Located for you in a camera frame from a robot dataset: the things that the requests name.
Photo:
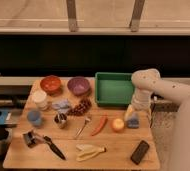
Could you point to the green plastic tray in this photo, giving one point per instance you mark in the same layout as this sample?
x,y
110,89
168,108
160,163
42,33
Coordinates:
x,y
113,89

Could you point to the purple bowl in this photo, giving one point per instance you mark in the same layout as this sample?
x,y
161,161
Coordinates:
x,y
78,85

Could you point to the bunch of red grapes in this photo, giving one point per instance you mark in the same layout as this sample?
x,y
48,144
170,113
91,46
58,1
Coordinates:
x,y
81,108

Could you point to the black metal clip tool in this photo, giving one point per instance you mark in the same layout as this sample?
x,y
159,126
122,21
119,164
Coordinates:
x,y
32,139

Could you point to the blue box on left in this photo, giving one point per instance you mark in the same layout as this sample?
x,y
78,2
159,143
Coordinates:
x,y
9,117

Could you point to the orange carrot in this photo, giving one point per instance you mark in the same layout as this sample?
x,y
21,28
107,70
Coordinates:
x,y
100,126

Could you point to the blue plastic cup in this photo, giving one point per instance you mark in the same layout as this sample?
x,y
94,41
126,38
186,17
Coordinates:
x,y
34,117

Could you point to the orange bowl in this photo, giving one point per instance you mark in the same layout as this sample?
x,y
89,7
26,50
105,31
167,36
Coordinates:
x,y
50,84

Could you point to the wooden table board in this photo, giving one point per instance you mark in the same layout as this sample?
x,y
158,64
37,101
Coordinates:
x,y
119,145

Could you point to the black handled knife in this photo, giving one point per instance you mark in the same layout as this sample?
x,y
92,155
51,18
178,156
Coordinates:
x,y
54,148

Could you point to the small metal cup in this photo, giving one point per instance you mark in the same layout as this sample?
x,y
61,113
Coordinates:
x,y
61,120

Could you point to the metal fork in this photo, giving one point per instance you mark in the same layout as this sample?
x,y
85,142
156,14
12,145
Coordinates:
x,y
86,121

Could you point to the white paper cup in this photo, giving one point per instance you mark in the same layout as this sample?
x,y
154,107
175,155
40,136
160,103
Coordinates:
x,y
39,97

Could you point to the crumpled blue cloth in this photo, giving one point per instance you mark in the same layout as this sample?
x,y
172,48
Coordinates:
x,y
61,106

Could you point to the blue sponge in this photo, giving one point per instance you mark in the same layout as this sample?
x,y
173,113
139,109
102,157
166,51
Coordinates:
x,y
133,121

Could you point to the black smartphone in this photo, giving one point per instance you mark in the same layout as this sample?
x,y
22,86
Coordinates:
x,y
139,152

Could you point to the yellow banana peel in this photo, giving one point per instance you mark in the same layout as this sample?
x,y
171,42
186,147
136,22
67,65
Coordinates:
x,y
87,151

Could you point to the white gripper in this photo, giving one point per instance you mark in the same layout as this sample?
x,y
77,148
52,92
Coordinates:
x,y
141,100

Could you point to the yellow orange fruit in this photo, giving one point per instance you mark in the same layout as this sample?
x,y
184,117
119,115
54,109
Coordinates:
x,y
117,125

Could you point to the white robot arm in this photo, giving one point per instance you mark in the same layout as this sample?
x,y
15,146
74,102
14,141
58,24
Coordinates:
x,y
148,82

